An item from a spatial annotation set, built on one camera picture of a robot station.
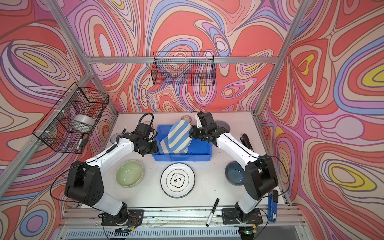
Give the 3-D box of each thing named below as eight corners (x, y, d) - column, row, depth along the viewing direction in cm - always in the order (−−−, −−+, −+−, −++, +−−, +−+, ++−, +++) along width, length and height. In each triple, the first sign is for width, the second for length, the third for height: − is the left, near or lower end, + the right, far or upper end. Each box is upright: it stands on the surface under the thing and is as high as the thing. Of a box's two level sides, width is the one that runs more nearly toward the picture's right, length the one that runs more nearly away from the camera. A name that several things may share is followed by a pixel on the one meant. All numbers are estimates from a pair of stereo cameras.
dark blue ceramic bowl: (226, 185, 84) (227, 184, 82) (223, 163, 93) (224, 161, 91) (245, 185, 84) (246, 184, 82) (240, 163, 93) (241, 161, 91)
